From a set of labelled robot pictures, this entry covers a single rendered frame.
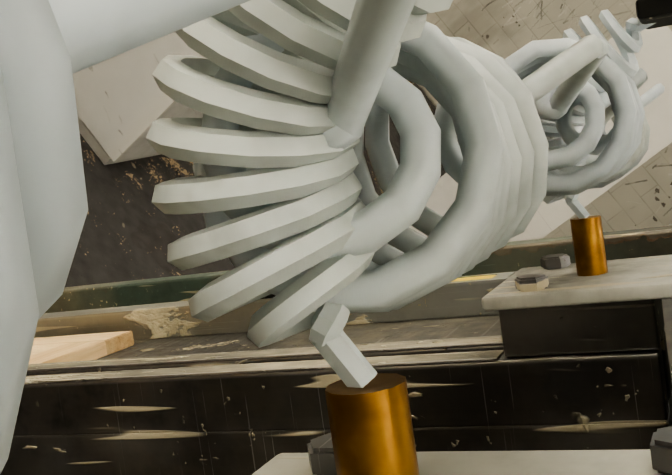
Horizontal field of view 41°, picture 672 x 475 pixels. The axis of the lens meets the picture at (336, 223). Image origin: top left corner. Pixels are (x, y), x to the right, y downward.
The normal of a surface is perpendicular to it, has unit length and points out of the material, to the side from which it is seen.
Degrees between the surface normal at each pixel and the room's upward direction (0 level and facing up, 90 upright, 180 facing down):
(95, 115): 90
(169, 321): 90
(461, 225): 66
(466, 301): 90
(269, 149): 54
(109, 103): 90
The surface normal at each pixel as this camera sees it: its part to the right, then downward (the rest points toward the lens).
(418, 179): 0.12, -0.05
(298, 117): 0.30, 0.08
